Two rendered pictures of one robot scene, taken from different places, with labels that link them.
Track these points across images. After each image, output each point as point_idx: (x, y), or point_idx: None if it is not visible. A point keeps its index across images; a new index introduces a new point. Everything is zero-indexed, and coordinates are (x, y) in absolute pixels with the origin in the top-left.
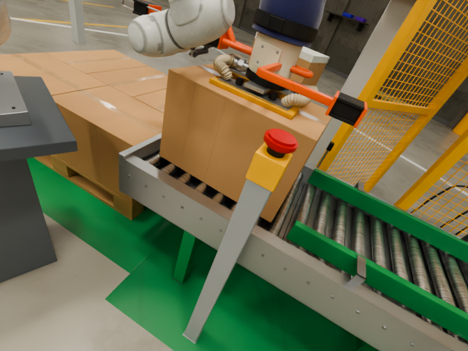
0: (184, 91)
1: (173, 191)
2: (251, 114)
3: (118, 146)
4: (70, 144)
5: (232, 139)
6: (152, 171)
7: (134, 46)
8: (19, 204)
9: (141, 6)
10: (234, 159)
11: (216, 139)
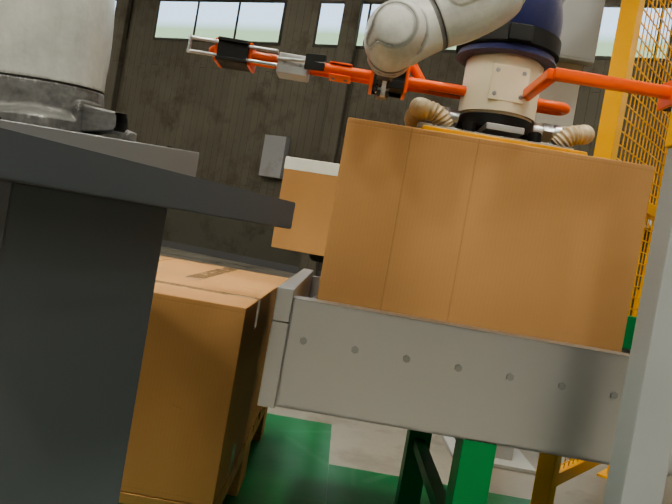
0: (386, 150)
1: (433, 331)
2: (533, 155)
3: (192, 326)
4: (289, 208)
5: (503, 213)
6: (365, 309)
7: (392, 36)
8: (103, 419)
9: (236, 47)
10: (512, 254)
11: (466, 225)
